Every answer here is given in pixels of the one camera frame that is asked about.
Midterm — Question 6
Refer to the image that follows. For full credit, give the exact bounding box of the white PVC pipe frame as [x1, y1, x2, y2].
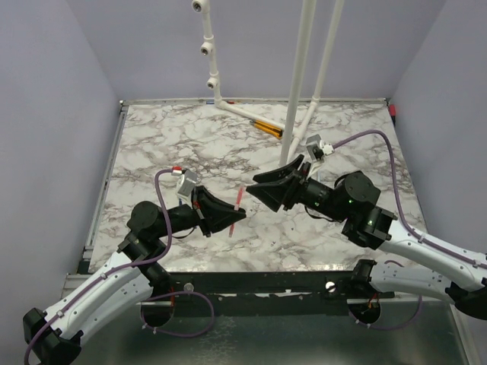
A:
[191, 0, 345, 164]

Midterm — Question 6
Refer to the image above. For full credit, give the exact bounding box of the red black clamp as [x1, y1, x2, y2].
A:
[388, 103, 396, 125]

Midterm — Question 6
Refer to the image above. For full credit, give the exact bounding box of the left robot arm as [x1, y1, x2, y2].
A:
[23, 186, 247, 364]

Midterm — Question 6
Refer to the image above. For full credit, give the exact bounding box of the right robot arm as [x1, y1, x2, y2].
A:
[246, 155, 486, 320]

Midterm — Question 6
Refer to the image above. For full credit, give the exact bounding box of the yellow utility knife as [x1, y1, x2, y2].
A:
[250, 119, 283, 139]

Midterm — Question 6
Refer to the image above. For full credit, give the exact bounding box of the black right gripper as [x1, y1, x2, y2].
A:
[246, 154, 349, 224]

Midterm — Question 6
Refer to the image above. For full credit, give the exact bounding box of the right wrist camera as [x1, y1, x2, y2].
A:
[305, 134, 334, 175]

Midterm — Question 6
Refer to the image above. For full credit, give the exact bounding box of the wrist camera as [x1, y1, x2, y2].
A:
[177, 170, 199, 200]
[305, 134, 334, 175]

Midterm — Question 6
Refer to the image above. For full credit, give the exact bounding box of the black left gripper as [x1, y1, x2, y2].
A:
[156, 185, 247, 239]

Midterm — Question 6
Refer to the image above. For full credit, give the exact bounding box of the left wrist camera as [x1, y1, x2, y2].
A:
[177, 170, 199, 200]

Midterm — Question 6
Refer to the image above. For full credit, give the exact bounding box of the red pen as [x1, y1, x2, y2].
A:
[228, 186, 244, 239]

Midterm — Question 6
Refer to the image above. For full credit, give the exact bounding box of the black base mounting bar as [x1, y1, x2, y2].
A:
[141, 271, 393, 322]

